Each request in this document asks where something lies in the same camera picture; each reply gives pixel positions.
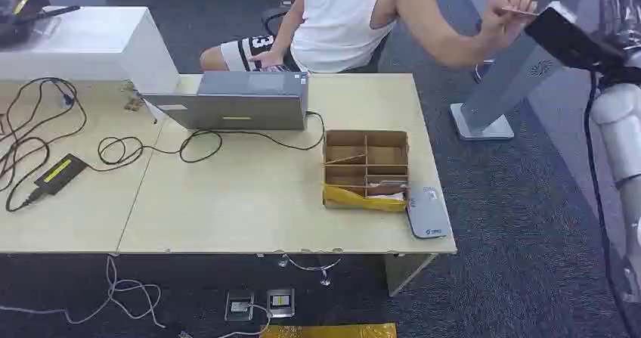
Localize grey flat card reader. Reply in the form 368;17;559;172
405;185;454;240

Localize floor socket with yellow label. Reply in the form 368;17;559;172
265;288;296;319

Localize person's right hand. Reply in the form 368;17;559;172
249;50;285;71

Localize floor socket with plug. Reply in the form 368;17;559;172
224;290;255;323

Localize person's left hand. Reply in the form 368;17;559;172
479;0;538;44

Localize white cabinet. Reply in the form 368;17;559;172
0;5;181;95

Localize black power adapter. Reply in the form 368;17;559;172
33;153;90;197

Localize black device with antennas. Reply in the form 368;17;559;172
0;0;94;48

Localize yellow plastic bag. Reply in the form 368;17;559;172
260;323;398;338

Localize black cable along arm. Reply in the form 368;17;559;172
583;70;641;338

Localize cards in box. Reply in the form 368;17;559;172
365;179;409;200

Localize metal hook under desk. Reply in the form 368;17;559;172
277;254;342;287

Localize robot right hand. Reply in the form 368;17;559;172
523;1;630;72

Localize white floor cable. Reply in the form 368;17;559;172
0;255;274;338

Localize grey laptop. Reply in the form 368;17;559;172
141;71;309;132

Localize wooden divided card box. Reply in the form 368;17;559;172
322;129;410;212

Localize desk leg panel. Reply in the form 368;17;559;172
384;253;438;298

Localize person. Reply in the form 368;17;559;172
199;0;539;73

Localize grey tilted kiosk stand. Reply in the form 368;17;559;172
449;0;577;142

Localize black mains cable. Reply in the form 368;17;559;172
0;77;88;213

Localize black laptop power cable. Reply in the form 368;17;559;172
85;110;327;172

